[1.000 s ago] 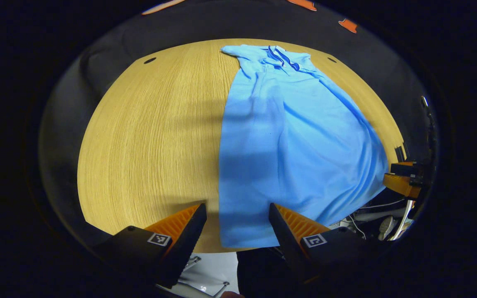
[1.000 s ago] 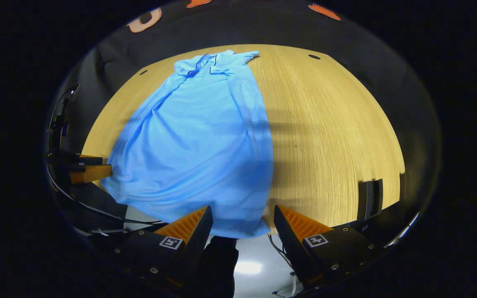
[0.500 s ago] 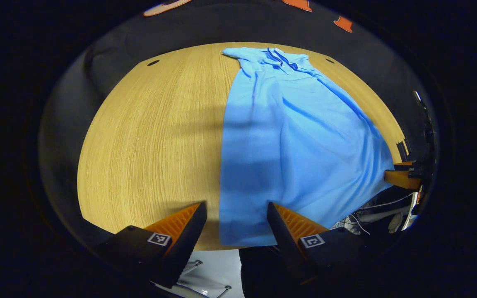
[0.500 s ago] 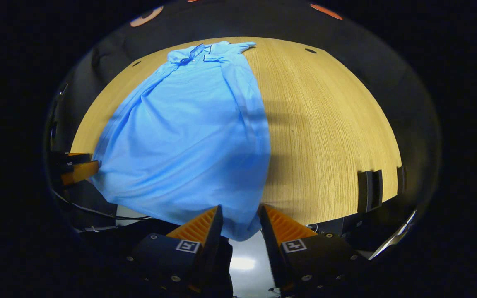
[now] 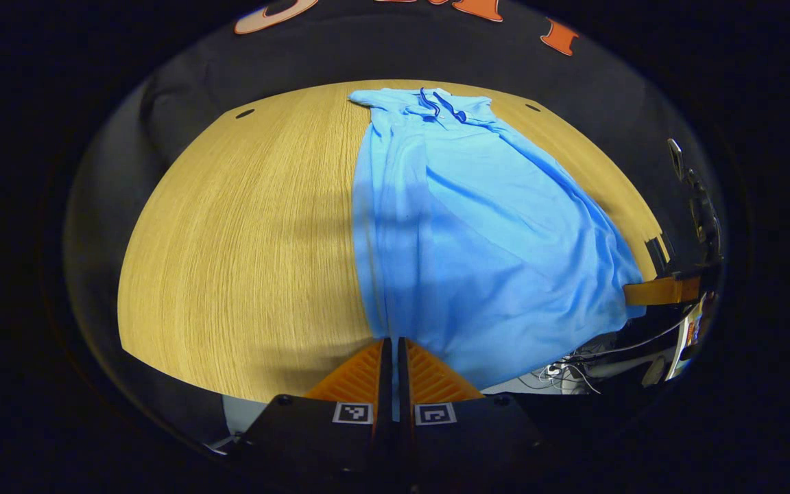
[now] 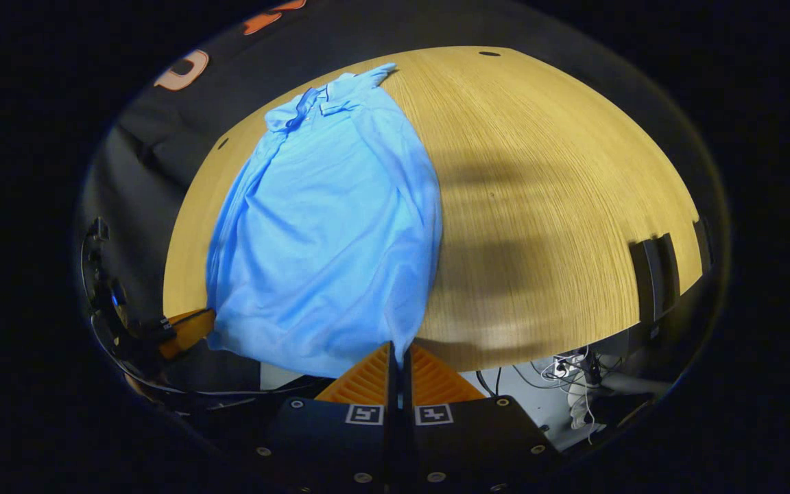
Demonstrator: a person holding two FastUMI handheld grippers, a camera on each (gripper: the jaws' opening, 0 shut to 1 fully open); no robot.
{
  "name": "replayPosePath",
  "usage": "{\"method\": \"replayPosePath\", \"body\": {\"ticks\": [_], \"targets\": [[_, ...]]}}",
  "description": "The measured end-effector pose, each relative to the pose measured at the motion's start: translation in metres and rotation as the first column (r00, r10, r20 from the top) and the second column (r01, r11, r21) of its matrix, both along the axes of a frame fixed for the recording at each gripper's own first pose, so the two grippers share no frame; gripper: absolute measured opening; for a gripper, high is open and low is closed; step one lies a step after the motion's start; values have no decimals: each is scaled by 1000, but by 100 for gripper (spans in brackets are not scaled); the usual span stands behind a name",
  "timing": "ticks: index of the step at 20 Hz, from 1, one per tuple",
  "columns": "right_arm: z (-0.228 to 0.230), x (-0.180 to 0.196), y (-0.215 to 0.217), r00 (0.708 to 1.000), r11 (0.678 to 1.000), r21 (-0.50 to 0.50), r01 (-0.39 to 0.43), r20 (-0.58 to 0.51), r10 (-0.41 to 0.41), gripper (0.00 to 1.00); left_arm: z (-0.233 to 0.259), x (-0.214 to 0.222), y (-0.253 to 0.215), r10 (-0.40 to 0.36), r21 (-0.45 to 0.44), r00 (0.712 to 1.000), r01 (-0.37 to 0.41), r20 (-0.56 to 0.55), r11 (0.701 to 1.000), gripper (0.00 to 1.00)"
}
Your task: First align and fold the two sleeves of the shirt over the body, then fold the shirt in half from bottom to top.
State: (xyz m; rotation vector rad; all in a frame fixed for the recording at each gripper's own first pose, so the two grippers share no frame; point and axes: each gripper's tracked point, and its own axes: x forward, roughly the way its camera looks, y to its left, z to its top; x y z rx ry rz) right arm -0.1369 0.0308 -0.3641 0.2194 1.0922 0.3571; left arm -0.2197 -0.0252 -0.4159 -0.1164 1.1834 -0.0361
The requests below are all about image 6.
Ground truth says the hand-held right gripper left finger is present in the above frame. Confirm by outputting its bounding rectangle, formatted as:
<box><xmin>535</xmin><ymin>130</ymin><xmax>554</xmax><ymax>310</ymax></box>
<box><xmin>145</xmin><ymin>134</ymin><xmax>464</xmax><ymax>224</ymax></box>
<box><xmin>254</xmin><ymin>341</ymin><xmax>401</xmax><ymax>494</ymax></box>

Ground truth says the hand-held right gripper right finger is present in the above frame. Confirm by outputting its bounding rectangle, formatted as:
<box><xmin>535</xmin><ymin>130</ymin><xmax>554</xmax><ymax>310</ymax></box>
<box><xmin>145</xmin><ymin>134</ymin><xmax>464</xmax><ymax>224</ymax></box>
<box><xmin>405</xmin><ymin>343</ymin><xmax>562</xmax><ymax>494</ymax></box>

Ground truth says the light blue T-shirt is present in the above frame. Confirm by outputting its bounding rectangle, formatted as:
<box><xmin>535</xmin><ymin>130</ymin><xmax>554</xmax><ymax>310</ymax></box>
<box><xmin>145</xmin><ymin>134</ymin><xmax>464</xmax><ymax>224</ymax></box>
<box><xmin>205</xmin><ymin>63</ymin><xmax>444</xmax><ymax>379</ymax></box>

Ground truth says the white power strip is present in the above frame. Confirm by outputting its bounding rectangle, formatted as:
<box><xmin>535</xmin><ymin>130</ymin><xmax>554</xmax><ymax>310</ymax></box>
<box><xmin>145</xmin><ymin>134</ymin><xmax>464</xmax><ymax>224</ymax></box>
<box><xmin>551</xmin><ymin>351</ymin><xmax>591</xmax><ymax>379</ymax></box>

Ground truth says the black backdrop cloth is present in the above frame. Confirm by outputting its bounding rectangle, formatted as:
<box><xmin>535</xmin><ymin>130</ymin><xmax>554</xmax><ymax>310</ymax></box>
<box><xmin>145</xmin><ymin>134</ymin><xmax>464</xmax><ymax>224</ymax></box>
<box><xmin>80</xmin><ymin>0</ymin><xmax>711</xmax><ymax>323</ymax></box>

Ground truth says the wide black table clamp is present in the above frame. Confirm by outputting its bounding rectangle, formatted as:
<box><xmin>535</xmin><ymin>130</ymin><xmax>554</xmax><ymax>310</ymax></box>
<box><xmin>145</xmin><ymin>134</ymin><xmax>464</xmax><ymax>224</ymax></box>
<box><xmin>630</xmin><ymin>233</ymin><xmax>681</xmax><ymax>325</ymax></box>

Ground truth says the narrow black table clamp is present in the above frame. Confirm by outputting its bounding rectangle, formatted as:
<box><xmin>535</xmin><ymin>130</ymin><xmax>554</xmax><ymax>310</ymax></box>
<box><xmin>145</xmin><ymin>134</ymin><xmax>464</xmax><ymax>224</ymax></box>
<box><xmin>692</xmin><ymin>218</ymin><xmax>713</xmax><ymax>275</ymax></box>

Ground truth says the thin black cable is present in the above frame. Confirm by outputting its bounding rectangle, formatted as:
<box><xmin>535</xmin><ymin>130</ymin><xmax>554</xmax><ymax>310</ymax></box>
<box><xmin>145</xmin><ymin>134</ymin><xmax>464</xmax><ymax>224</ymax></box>
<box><xmin>90</xmin><ymin>312</ymin><xmax>317</xmax><ymax>400</ymax></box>

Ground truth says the white cable bundle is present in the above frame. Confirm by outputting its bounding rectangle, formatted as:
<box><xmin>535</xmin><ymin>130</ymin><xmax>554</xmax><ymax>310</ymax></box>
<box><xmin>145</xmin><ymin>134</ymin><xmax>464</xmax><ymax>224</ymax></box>
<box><xmin>566</xmin><ymin>374</ymin><xmax>608</xmax><ymax>440</ymax></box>

